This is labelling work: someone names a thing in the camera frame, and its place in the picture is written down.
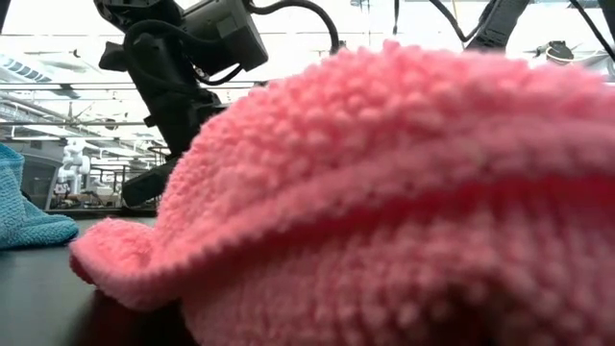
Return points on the light blue microfiber towel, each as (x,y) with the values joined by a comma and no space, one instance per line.
(29,216)

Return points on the pink microfiber towel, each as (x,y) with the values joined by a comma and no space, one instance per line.
(384,192)

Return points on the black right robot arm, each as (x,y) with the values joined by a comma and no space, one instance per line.
(499,24)

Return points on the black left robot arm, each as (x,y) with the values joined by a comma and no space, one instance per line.
(226,33)

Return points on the white background robot figure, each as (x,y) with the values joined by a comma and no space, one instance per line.
(73,163)

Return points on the dark gray rounded panel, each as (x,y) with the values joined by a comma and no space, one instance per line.
(38,180)

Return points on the black hanging fixture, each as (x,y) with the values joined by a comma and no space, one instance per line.
(338,44)

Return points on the black table frame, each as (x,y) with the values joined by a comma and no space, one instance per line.
(96,213)

